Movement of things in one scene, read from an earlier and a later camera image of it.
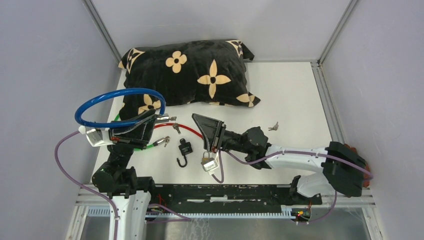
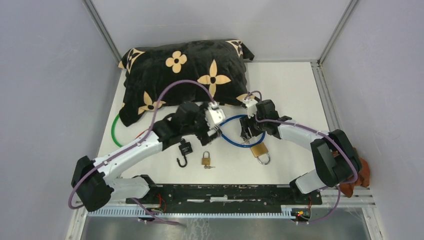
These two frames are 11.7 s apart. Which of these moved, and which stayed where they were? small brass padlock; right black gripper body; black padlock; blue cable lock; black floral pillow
Moved: blue cable lock; right black gripper body
Stayed: black floral pillow; black padlock; small brass padlock
